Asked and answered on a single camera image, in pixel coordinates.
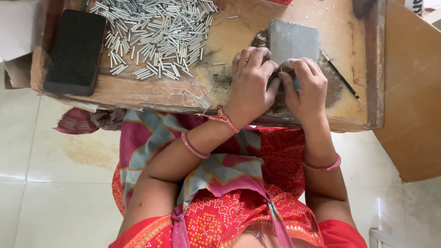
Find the person's left hand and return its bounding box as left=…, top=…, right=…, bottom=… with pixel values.
left=224, top=46, right=282, bottom=130

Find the person's right hand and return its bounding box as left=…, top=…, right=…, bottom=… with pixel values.
left=277, top=58, right=328, bottom=122

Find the small dark workpiece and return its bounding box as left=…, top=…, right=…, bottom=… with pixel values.
left=268, top=63, right=301, bottom=92

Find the thin black pointed tool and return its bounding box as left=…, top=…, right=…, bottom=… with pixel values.
left=319, top=50, right=362, bottom=102

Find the red wrist thread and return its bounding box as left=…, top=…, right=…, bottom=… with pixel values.
left=196, top=106, right=240, bottom=134

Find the dark brown lump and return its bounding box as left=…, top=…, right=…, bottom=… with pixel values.
left=251, top=30, right=269, bottom=48

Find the grey stone slab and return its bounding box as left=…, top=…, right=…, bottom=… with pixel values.
left=267, top=18, right=320, bottom=67

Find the red patterned garment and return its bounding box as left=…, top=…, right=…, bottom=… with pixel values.
left=108, top=127, right=368, bottom=248

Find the pink bangle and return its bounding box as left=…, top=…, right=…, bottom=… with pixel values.
left=181, top=130, right=211, bottom=160
left=302, top=153, right=342, bottom=173

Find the wooden work tray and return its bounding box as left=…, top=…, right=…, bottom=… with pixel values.
left=30, top=0, right=385, bottom=133

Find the pink grey patterned scarf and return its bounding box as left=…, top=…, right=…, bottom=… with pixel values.
left=119, top=110, right=297, bottom=248

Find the brown cardboard sheet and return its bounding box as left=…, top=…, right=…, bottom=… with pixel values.
left=373, top=0, right=441, bottom=183

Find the pile of silver metal tubes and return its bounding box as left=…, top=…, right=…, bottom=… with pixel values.
left=89, top=0, right=219, bottom=81

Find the white printed box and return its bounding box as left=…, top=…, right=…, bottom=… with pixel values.
left=404, top=0, right=424, bottom=16

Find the maroon striped cloth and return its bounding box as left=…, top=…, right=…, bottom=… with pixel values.
left=53, top=107, right=127, bottom=135

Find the black rectangular block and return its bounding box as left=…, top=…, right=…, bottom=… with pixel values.
left=43, top=9, right=107, bottom=97

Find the small brown cardboard piece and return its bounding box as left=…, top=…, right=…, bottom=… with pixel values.
left=4, top=53, right=34, bottom=90

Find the white paper sheet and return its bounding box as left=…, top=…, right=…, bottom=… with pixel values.
left=0, top=0, right=41, bottom=63

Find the white frame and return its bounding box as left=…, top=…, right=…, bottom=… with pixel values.
left=369, top=227, right=441, bottom=248

